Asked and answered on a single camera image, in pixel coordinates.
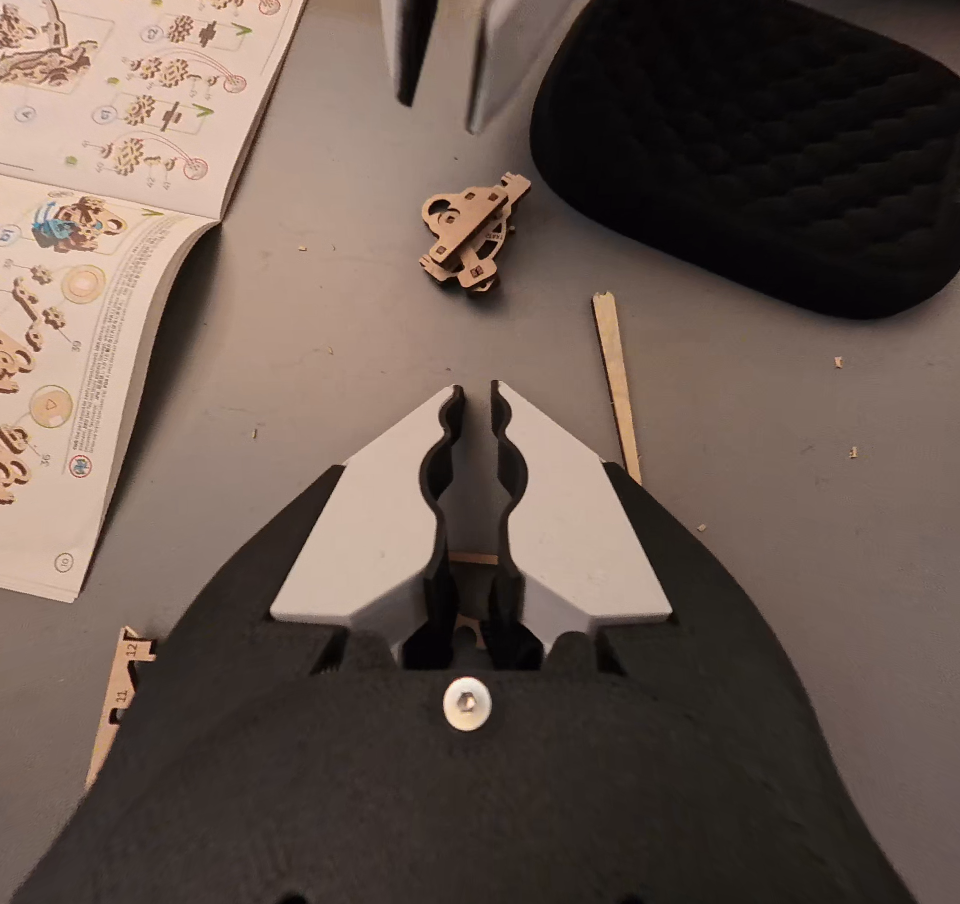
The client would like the open instruction booklet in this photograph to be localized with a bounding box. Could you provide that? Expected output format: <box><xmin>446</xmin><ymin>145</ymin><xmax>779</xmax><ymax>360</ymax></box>
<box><xmin>0</xmin><ymin>0</ymin><xmax>326</xmax><ymax>605</ymax></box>

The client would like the black quilted pad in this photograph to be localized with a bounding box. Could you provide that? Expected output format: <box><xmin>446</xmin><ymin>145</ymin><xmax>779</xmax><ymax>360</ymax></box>
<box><xmin>528</xmin><ymin>0</ymin><xmax>960</xmax><ymax>321</ymax></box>

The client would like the thin wooden stick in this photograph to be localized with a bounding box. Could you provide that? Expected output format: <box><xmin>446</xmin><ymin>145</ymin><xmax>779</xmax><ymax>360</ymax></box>
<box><xmin>591</xmin><ymin>290</ymin><xmax>645</xmax><ymax>486</ymax></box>

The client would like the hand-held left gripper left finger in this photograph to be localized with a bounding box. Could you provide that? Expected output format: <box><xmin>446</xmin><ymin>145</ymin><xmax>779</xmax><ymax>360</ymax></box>
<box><xmin>268</xmin><ymin>385</ymin><xmax>466</xmax><ymax>671</ymax></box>

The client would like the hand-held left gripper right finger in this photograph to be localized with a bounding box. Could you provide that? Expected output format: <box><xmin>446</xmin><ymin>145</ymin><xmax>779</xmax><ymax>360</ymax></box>
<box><xmin>487</xmin><ymin>379</ymin><xmax>674</xmax><ymax>671</ymax></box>

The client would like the small wooden gear assembly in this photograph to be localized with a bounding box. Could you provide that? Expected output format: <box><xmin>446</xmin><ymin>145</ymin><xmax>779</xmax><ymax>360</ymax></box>
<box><xmin>417</xmin><ymin>172</ymin><xmax>534</xmax><ymax>296</ymax></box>

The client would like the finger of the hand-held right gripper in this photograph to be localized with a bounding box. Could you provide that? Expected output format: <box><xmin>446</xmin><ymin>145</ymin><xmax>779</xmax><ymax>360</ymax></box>
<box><xmin>465</xmin><ymin>0</ymin><xmax>609</xmax><ymax>136</ymax></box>
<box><xmin>373</xmin><ymin>0</ymin><xmax>445</xmax><ymax>107</ymax></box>

